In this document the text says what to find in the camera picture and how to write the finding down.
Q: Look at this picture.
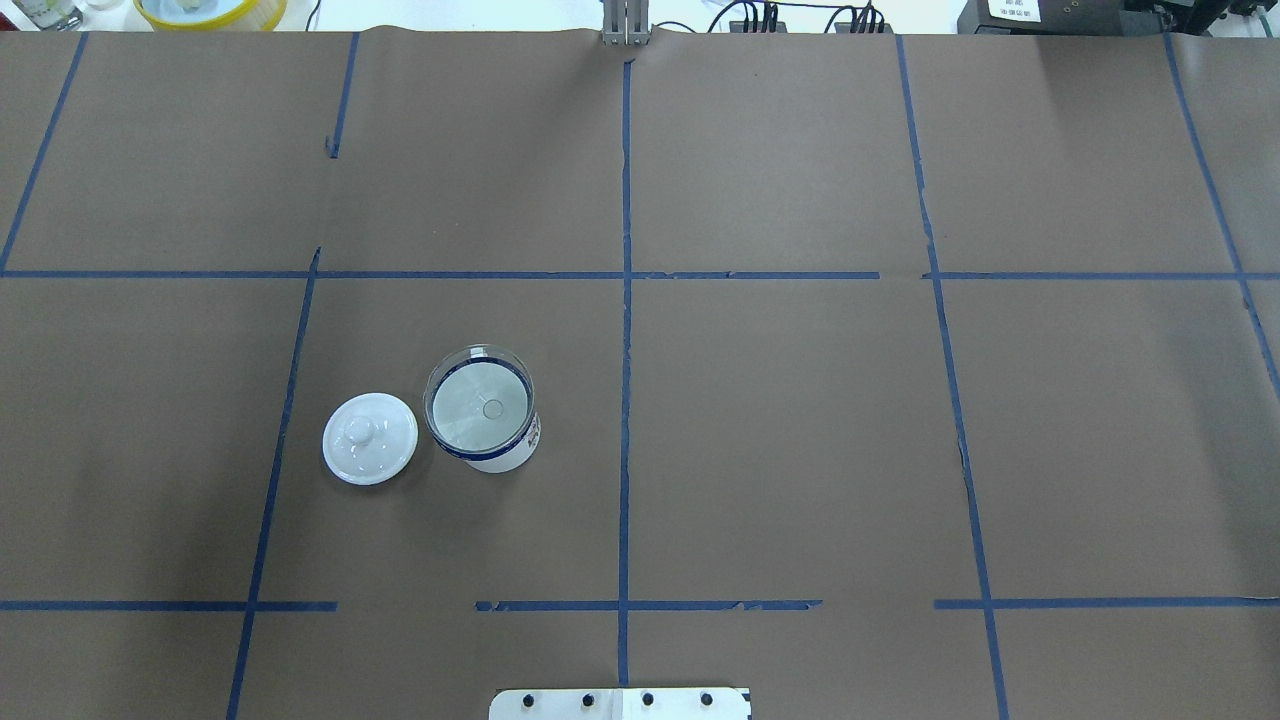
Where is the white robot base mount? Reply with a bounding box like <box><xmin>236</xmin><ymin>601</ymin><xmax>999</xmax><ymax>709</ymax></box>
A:
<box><xmin>488</xmin><ymin>687</ymin><xmax>753</xmax><ymax>719</ymax></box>

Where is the brown paper table cover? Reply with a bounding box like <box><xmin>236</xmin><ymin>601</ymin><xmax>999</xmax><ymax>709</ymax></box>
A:
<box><xmin>3</xmin><ymin>27</ymin><xmax>1277</xmax><ymax>719</ymax></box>

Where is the white mug lid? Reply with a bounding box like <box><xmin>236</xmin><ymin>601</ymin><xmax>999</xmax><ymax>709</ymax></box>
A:
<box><xmin>321</xmin><ymin>392</ymin><xmax>420</xmax><ymax>486</ymax></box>

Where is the clear glass funnel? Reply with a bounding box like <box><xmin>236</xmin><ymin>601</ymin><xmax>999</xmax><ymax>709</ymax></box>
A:
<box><xmin>422</xmin><ymin>345</ymin><xmax>535</xmax><ymax>461</ymax></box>

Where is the white enamel mug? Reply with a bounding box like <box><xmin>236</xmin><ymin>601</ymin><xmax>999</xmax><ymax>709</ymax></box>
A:
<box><xmin>429</xmin><ymin>346</ymin><xmax>544</xmax><ymax>475</ymax></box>

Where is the grey camera stand bracket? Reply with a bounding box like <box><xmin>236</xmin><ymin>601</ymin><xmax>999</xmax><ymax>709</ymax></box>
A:
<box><xmin>600</xmin><ymin>0</ymin><xmax>652</xmax><ymax>47</ymax></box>

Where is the black cable bundle left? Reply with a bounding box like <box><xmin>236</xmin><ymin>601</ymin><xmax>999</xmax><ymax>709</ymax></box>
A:
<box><xmin>707</xmin><ymin>0</ymin><xmax>791</xmax><ymax>35</ymax></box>

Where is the black cable bundle right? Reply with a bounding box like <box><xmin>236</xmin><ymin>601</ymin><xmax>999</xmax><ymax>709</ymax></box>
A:
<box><xmin>826</xmin><ymin>3</ymin><xmax>895</xmax><ymax>35</ymax></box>

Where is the black equipment box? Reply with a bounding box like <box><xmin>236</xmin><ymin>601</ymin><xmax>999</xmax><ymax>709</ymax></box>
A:
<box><xmin>955</xmin><ymin>1</ymin><xmax>1277</xmax><ymax>38</ymax></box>

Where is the black cable bundle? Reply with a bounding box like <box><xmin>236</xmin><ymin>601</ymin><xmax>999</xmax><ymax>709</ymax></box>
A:
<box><xmin>826</xmin><ymin>3</ymin><xmax>895</xmax><ymax>35</ymax></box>
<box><xmin>707</xmin><ymin>0</ymin><xmax>791</xmax><ymax>35</ymax></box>

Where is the yellow bowl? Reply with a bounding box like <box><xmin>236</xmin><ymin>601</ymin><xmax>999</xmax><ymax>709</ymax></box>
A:
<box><xmin>132</xmin><ymin>1</ymin><xmax>289</xmax><ymax>32</ymax></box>

